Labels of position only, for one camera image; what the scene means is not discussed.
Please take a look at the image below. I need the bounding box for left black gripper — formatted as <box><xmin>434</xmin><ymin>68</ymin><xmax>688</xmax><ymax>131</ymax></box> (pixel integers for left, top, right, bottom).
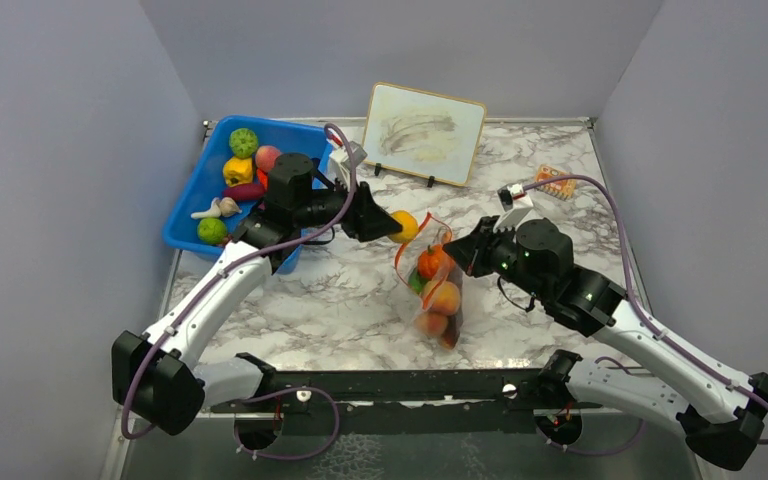
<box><xmin>293</xmin><ymin>170</ymin><xmax>401</xmax><ymax>240</ymax></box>

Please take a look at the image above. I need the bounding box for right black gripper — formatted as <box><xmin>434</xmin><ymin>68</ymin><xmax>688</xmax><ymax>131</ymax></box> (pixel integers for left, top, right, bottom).
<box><xmin>444</xmin><ymin>215</ymin><xmax>549</xmax><ymax>301</ymax></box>

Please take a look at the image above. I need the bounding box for toy orange pumpkin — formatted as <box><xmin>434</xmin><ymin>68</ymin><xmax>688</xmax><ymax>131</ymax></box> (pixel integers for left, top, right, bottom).
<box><xmin>417</xmin><ymin>244</ymin><xmax>452</xmax><ymax>280</ymax></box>

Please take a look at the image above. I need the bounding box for toy yellow lemon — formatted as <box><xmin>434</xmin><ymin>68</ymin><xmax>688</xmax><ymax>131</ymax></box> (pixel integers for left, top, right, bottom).
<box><xmin>388</xmin><ymin>210</ymin><xmax>419</xmax><ymax>244</ymax></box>

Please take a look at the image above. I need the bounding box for toy peach bottom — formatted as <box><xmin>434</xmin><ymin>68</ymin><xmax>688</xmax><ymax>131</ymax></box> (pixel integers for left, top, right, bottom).
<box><xmin>421</xmin><ymin>280</ymin><xmax>461</xmax><ymax>316</ymax></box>

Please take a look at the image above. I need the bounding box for toy green starfruit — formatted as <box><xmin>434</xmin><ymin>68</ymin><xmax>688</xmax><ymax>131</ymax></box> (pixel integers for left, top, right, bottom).
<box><xmin>408</xmin><ymin>268</ymin><xmax>427</xmax><ymax>295</ymax></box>

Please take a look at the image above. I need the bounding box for clear zip top bag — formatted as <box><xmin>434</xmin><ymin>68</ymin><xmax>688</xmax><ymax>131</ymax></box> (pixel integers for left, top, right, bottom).
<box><xmin>393</xmin><ymin>213</ymin><xmax>464</xmax><ymax>350</ymax></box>

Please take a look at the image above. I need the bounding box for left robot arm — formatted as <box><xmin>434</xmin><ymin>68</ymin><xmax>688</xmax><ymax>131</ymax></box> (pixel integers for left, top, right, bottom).
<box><xmin>111</xmin><ymin>146</ymin><xmax>402</xmax><ymax>439</ymax></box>

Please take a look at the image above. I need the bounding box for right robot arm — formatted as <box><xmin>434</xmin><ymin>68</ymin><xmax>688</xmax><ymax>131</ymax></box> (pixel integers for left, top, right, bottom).
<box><xmin>443</xmin><ymin>217</ymin><xmax>768</xmax><ymax>471</ymax></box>

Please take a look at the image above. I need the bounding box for whiteboard on stand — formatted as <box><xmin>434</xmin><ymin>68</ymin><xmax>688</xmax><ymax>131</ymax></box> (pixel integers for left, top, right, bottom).
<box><xmin>362</xmin><ymin>82</ymin><xmax>487</xmax><ymax>186</ymax></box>

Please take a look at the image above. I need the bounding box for orange snack packet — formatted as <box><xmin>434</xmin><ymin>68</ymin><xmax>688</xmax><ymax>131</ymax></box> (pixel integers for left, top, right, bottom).
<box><xmin>534</xmin><ymin>164</ymin><xmax>577</xmax><ymax>200</ymax></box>

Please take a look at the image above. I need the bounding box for toy purple sweet potato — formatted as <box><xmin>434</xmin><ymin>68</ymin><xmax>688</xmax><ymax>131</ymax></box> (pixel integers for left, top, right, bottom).
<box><xmin>222</xmin><ymin>183</ymin><xmax>266</xmax><ymax>202</ymax></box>

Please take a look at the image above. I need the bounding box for toy yellow bell pepper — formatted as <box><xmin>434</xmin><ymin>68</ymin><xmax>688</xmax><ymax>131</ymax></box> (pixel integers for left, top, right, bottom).
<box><xmin>222</xmin><ymin>156</ymin><xmax>255</xmax><ymax>187</ymax></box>

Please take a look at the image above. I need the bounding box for toy garlic bulb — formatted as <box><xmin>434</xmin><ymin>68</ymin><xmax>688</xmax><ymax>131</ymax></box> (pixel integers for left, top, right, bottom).
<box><xmin>218</xmin><ymin>197</ymin><xmax>242</xmax><ymax>218</ymax></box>

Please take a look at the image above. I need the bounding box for blue plastic bin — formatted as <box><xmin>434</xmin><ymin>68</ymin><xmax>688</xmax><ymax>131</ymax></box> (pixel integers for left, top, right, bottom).
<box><xmin>163</xmin><ymin>115</ymin><xmax>332</xmax><ymax>263</ymax></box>

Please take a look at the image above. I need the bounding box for toy green lettuce ball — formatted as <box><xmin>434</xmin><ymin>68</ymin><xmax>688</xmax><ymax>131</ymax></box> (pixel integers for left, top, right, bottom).
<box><xmin>228</xmin><ymin>128</ymin><xmax>260</xmax><ymax>159</ymax></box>

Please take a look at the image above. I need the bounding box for toy green crinkled lime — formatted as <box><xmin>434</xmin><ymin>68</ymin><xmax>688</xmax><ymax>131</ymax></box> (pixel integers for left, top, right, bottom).
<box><xmin>196</xmin><ymin>218</ymin><xmax>229</xmax><ymax>245</ymax></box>

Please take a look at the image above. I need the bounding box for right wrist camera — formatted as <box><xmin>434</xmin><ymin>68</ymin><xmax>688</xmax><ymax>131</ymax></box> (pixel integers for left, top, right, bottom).
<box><xmin>493</xmin><ymin>183</ymin><xmax>534</xmax><ymax>233</ymax></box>

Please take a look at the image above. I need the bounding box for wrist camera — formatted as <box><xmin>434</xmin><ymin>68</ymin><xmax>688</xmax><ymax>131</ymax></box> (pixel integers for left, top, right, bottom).
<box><xmin>328</xmin><ymin>139</ymin><xmax>367</xmax><ymax>190</ymax></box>
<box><xmin>493</xmin><ymin>183</ymin><xmax>534</xmax><ymax>233</ymax></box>

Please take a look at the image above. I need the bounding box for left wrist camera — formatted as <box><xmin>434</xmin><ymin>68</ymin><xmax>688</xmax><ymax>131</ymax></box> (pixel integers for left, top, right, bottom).
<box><xmin>328</xmin><ymin>139</ymin><xmax>367</xmax><ymax>190</ymax></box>

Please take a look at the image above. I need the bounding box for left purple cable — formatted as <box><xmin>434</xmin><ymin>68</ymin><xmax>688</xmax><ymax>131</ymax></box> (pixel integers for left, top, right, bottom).
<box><xmin>120</xmin><ymin>123</ymin><xmax>359</xmax><ymax>463</ymax></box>

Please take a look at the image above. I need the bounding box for purple cable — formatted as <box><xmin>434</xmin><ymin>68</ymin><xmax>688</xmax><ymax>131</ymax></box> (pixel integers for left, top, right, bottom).
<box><xmin>523</xmin><ymin>174</ymin><xmax>768</xmax><ymax>458</ymax></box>
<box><xmin>120</xmin><ymin>123</ymin><xmax>359</xmax><ymax>463</ymax></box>

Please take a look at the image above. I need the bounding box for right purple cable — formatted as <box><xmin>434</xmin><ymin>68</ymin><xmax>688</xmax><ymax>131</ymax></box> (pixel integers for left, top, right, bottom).
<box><xmin>523</xmin><ymin>174</ymin><xmax>768</xmax><ymax>458</ymax></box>

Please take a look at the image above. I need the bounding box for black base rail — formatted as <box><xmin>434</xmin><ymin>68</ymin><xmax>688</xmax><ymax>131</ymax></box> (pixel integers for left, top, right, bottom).
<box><xmin>208</xmin><ymin>360</ymin><xmax>589</xmax><ymax>436</ymax></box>

